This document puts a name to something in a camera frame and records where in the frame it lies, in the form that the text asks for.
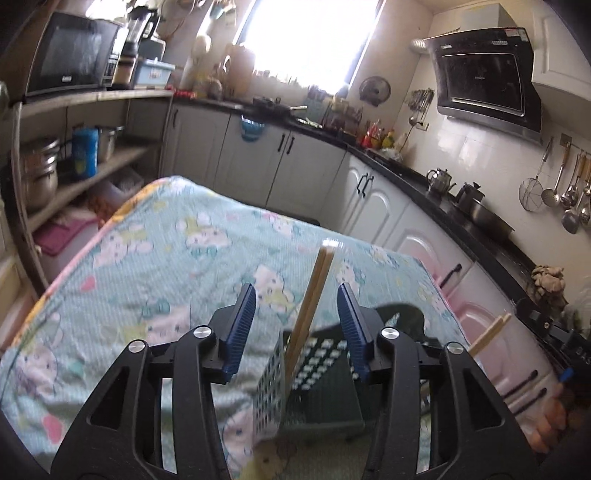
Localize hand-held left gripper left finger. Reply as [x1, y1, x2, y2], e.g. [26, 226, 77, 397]
[51, 282, 257, 480]

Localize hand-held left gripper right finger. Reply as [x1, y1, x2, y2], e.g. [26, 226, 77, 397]
[337, 282, 539, 480]

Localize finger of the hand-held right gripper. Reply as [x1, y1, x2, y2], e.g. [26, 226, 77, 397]
[516, 298, 561, 334]

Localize bamboo chopsticks pair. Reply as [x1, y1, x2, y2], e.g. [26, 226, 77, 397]
[283, 237, 342, 402]
[468, 314, 512, 357]

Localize green plastic utensil holder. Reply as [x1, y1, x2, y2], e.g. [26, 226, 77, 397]
[253, 302, 444, 441]

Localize hanging small utensils cluster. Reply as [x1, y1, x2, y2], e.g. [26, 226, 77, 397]
[406, 88, 435, 127]

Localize person's right hand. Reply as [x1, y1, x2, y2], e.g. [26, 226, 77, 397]
[529, 390, 571, 455]

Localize ginger root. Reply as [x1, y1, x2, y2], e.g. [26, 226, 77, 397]
[531, 264, 568, 305]

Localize dark metal wok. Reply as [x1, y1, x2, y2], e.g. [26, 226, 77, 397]
[466, 199, 516, 235]

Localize steel slotted ladle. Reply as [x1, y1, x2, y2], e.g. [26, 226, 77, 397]
[542, 157, 568, 207]

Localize black kettle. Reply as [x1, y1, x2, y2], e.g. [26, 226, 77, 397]
[456, 181, 485, 208]

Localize white base cabinets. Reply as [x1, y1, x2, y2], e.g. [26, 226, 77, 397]
[159, 99, 568, 416]

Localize black countertop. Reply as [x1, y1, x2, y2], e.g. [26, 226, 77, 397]
[171, 90, 578, 319]

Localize steel kettle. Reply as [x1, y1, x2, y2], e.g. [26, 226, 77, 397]
[426, 167, 458, 197]

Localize row of condiment bottles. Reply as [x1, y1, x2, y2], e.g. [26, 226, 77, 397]
[360, 119, 398, 151]

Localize blue hanging basket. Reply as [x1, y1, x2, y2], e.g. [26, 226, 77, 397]
[240, 115, 267, 144]

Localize pink mat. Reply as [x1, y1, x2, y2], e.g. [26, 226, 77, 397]
[32, 217, 100, 257]

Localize teal knife holder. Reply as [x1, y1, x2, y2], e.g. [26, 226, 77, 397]
[306, 85, 334, 121]

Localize frying pan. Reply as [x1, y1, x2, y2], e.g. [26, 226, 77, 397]
[253, 96, 309, 116]

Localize small steel pot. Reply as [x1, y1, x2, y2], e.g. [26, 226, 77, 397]
[97, 126, 126, 162]

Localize blue plastic container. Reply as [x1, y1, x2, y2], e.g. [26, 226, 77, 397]
[71, 126, 100, 181]

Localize black range hood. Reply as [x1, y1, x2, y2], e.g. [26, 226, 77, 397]
[424, 28, 543, 146]

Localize stacked steel stock pot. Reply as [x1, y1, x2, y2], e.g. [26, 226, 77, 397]
[18, 137, 62, 210]

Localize cream jug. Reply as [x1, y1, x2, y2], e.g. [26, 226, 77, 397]
[225, 44, 256, 88]

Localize white upper cabinet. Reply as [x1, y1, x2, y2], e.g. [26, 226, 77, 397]
[531, 0, 591, 100]

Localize blue plastic crate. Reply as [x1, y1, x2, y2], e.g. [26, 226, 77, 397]
[131, 58, 176, 88]

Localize wrapped chopsticks in basket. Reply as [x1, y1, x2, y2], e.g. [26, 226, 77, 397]
[11, 88, 174, 291]

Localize kitchen window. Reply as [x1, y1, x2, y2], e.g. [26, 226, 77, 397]
[240, 0, 384, 86]

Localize dark blender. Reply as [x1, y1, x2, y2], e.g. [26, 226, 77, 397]
[111, 7, 158, 88]

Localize black microwave oven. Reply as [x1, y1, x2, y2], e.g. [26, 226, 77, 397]
[25, 11, 122, 97]

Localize wire skimmer strainer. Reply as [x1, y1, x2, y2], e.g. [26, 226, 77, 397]
[519, 137, 554, 213]

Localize wooden handled spatula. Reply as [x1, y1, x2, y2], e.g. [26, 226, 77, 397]
[575, 154, 591, 208]

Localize dark wire spice rack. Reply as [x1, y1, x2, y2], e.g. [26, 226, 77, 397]
[323, 99, 363, 134]

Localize round wall fan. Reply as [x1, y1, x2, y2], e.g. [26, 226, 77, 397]
[359, 76, 392, 107]

